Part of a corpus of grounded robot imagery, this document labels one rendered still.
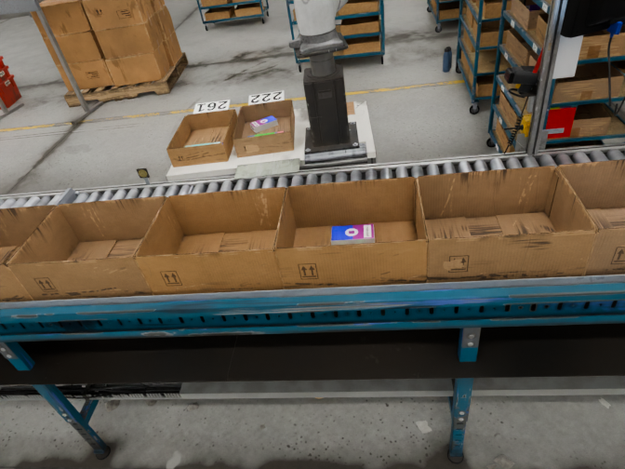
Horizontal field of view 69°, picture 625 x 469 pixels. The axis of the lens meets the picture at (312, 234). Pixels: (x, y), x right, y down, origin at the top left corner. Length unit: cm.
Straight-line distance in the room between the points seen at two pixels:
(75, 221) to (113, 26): 412
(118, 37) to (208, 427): 447
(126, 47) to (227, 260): 466
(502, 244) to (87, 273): 112
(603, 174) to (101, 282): 146
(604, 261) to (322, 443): 125
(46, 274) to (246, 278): 59
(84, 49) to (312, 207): 477
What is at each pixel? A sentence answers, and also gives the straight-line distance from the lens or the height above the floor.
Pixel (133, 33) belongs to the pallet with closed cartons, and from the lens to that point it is 566.
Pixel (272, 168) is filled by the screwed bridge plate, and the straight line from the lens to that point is 212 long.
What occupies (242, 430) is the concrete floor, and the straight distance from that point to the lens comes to 212.
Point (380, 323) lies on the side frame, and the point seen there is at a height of 82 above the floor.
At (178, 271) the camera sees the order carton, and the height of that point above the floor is 99.
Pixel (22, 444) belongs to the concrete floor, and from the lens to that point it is 258.
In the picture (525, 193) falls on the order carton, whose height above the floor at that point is 96.
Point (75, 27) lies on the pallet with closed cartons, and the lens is 592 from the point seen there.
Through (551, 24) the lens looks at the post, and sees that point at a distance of 192.
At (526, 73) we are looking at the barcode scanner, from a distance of 200.
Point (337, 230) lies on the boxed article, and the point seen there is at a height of 92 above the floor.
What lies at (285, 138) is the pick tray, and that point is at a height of 82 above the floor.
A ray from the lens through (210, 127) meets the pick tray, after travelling 264.
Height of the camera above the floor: 181
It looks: 39 degrees down
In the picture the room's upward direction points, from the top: 10 degrees counter-clockwise
